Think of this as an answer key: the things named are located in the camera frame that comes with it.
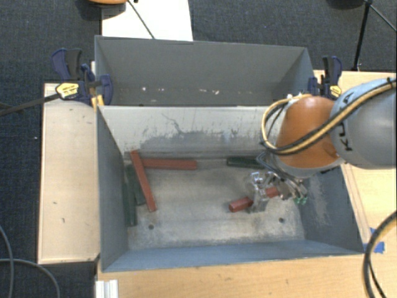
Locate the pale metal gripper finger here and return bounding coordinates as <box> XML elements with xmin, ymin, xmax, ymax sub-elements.
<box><xmin>248</xmin><ymin>171</ymin><xmax>270</xmax><ymax>196</ymax></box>
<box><xmin>248</xmin><ymin>196</ymin><xmax>269</xmax><ymax>214</ymax></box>

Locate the red-brown block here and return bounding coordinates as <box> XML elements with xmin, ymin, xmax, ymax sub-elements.
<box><xmin>228</xmin><ymin>186</ymin><xmax>280</xmax><ymax>214</ymax></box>
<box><xmin>141</xmin><ymin>158</ymin><xmax>199</xmax><ymax>171</ymax></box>
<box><xmin>129</xmin><ymin>150</ymin><xmax>158</xmax><ymax>213</ymax></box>

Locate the dark green flat block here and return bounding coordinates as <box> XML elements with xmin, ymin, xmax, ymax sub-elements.
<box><xmin>121</xmin><ymin>181</ymin><xmax>138</xmax><ymax>228</ymax></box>
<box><xmin>125</xmin><ymin>164</ymin><xmax>147</xmax><ymax>206</ymax></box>
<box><xmin>226</xmin><ymin>156</ymin><xmax>265</xmax><ymax>169</ymax></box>

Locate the grey metal bin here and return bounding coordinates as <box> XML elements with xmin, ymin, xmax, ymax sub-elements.
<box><xmin>94</xmin><ymin>35</ymin><xmax>365</xmax><ymax>274</ymax></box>

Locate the pale wood flat board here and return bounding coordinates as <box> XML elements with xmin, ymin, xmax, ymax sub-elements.
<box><xmin>37</xmin><ymin>82</ymin><xmax>102</xmax><ymax>265</ymax></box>

